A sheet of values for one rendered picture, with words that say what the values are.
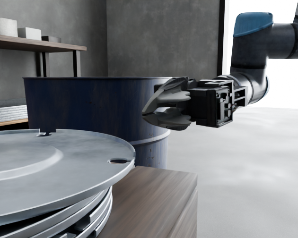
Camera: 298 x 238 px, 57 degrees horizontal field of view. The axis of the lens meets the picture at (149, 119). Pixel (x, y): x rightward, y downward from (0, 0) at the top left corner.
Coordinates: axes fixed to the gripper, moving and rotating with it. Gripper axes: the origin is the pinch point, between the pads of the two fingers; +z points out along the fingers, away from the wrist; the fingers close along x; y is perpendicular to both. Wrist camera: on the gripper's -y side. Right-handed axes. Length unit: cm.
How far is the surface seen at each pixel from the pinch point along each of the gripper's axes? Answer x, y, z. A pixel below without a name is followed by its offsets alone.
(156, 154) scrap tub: 17.2, -18.3, -21.7
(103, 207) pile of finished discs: 4.1, 10.4, 16.5
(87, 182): 1.7, 9.6, 17.2
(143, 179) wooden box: 7.3, 4.4, 5.8
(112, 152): 2.4, 4.2, 10.1
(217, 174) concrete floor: 51, -36, -84
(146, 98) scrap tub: 1.8, -17.6, -18.6
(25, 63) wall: -10, -332, -126
